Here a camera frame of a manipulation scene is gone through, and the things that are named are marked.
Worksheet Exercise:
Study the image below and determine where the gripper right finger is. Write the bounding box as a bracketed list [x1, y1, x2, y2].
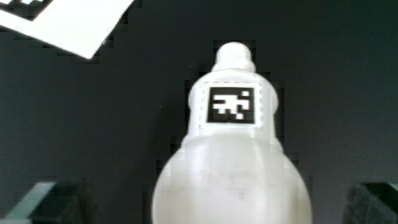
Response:
[343, 182, 398, 224]

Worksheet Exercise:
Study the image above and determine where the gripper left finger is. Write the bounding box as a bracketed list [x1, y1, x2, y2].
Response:
[0, 182, 84, 224]

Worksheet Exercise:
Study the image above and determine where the white lamp bulb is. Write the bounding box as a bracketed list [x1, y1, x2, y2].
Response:
[151, 42, 313, 224]

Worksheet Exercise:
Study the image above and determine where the white marker tag sheet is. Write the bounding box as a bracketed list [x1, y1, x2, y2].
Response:
[0, 0, 135, 59]

